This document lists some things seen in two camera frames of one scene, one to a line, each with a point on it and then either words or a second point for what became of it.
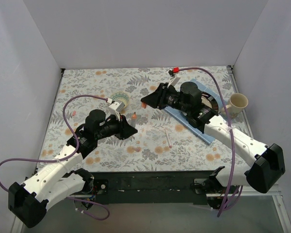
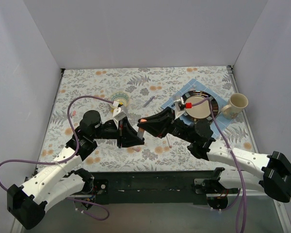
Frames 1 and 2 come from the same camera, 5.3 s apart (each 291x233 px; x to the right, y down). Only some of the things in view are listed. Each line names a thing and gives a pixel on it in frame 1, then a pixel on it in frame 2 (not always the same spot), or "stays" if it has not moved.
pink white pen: (170, 145) stays
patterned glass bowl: (121, 97) stays
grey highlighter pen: (133, 121) → (140, 133)
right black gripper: (163, 95) → (171, 123)
